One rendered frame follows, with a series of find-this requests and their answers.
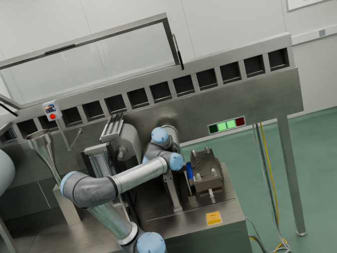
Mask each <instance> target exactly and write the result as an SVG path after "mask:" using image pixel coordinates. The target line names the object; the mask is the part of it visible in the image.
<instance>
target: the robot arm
mask: <svg viewBox="0 0 337 253"><path fill-rule="evenodd" d="M151 137H152V139H151V141H150V144H149V146H148V149H147V151H146V153H145V155H144V158H143V161H142V164H140V165H138V166H136V167H133V168H131V169H129V170H126V171H124V172H122V173H119V174H117V175H115V176H112V177H111V176H106V177H103V178H93V177H91V176H88V175H86V174H84V173H82V172H77V171H73V172H70V173H68V174H67V175H66V176H65V177H64V178H63V180H62V182H61V186H60V190H61V193H62V194H63V196H64V197H65V198H68V199H69V200H71V201H72V202H73V203H74V204H75V205H76V206H77V207H79V208H80V209H81V210H88V211H89V212H90V213H91V214H92V215H93V216H94V217H95V218H96V219H97V220H99V221H100V222H101V223H102V224H103V225H104V226H105V227H106V228H107V229H108V230H109V231H110V232H112V233H113V234H114V235H115V236H116V241H117V243H118V244H119V245H120V247H121V248H122V249H123V250H124V251H126V252H128V253H168V252H167V249H166V246H165V242H164V240H163V238H162V237H161V235H160V234H158V233H156V232H151V233H149V232H147V233H146V232H144V231H143V230H141V229H140V228H139V227H138V226H137V225H136V224H135V223H134V222H129V221H128V220H127V219H126V218H125V217H124V216H123V215H122V214H121V213H120V212H118V211H117V210H116V209H115V208H114V207H113V206H112V205H111V204H110V203H109V202H110V201H112V200H114V199H116V198H118V196H119V194H121V193H123V192H125V191H127V190H129V189H131V188H133V187H135V186H137V185H140V184H142V183H144V182H146V181H148V180H150V179H152V178H154V177H156V176H158V175H160V174H163V173H165V172H167V171H169V170H173V171H174V170H176V171H178V170H180V169H181V168H182V166H183V164H184V159H183V157H182V156H181V155H180V154H177V151H178V149H177V147H174V145H173V138H172V136H171V135H168V132H167V131H166V130H165V129H164V128H160V127H158V128H155V129H154V130H153V131H152V133H151Z"/></svg>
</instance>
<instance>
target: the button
mask: <svg viewBox="0 0 337 253"><path fill-rule="evenodd" d="M206 216H207V221H208V225H210V224H214V223H218V222H221V219H220V215H219V212H218V211H217V212H212V213H208V214H206Z"/></svg>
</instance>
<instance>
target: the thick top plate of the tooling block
mask: <svg viewBox="0 0 337 253"><path fill-rule="evenodd" d="M209 150H210V152H209V153H207V154H206V153H205V150H204V151H200V152H196V154H197V155H196V156H195V157H192V154H190V159H191V160H194V161H195V166H196V168H195V169H193V170H192V171H193V176H195V178H196V174H197V173H198V174H199V175H200V177H201V179H202V180H201V181H200V182H197V181H196V182H194V184H195V187H196V191H197V192H200V191H204V190H208V189H212V188H216V187H220V186H223V182H222V178H221V175H220V172H219V169H218V165H217V162H216V159H215V156H214V153H213V150H212V149H209ZM211 169H215V171H216V173H217V176H216V177H212V176H211Z"/></svg>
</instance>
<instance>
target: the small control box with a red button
mask: <svg viewBox="0 0 337 253"><path fill-rule="evenodd" d="M42 107H43V109H44V111H45V113H46V116H47V118H48V120H49V121H53V120H56V119H60V118H61V117H62V113H61V110H60V108H59V106H58V103H57V101H56V100H52V101H48V102H45V103H44V104H43V105H42Z"/></svg>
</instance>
